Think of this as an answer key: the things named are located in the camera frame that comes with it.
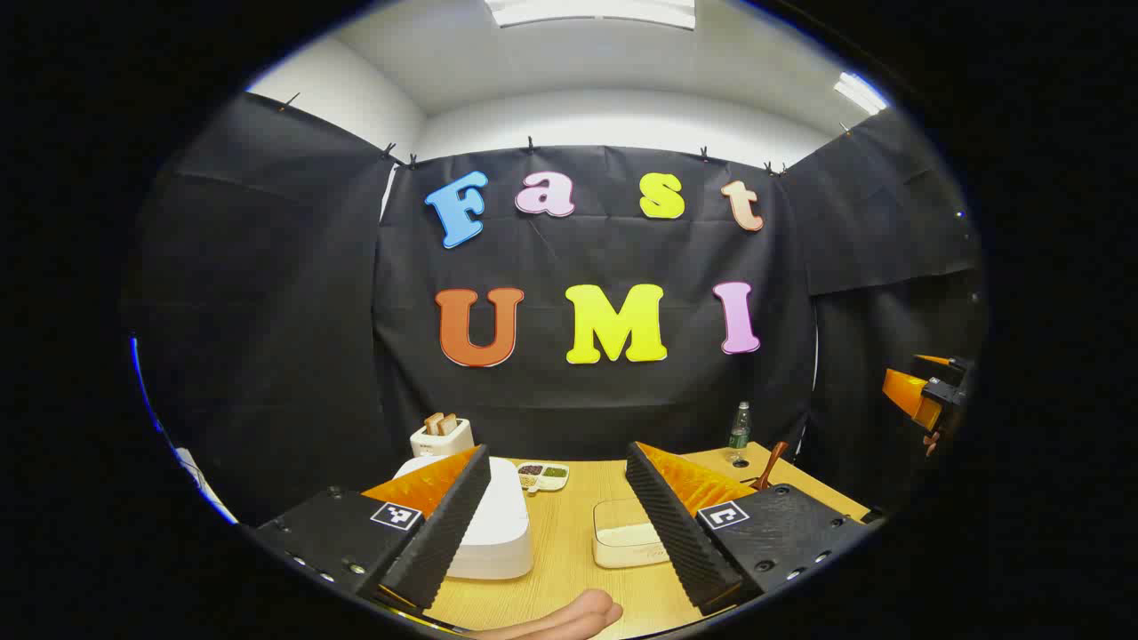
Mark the small ceiling light panel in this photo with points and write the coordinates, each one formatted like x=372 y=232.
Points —
x=861 y=93

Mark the white toaster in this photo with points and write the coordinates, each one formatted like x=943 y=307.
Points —
x=442 y=442

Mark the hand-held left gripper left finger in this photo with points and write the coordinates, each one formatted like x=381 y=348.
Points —
x=444 y=533

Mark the toast bread slice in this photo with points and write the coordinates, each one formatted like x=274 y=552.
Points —
x=449 y=423
x=433 y=425

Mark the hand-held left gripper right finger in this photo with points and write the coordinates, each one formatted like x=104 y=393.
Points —
x=676 y=533

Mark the long ceiling light panel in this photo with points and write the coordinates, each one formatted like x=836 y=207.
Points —
x=591 y=12

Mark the white rice cooker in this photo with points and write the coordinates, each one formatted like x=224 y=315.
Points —
x=507 y=533

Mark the brown wooden spoon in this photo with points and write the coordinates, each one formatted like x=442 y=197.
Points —
x=772 y=462

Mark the green plastic bottle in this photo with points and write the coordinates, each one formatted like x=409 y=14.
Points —
x=740 y=436

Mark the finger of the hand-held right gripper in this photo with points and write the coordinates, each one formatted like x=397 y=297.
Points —
x=907 y=396

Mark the white divided dish of beans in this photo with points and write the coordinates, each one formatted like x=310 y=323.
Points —
x=542 y=477

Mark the cream container of rice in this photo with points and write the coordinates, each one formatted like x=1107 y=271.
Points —
x=622 y=533

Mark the black backdrop cloth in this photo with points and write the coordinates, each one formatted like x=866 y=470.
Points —
x=622 y=400

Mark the white side table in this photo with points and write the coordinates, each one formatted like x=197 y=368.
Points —
x=204 y=484

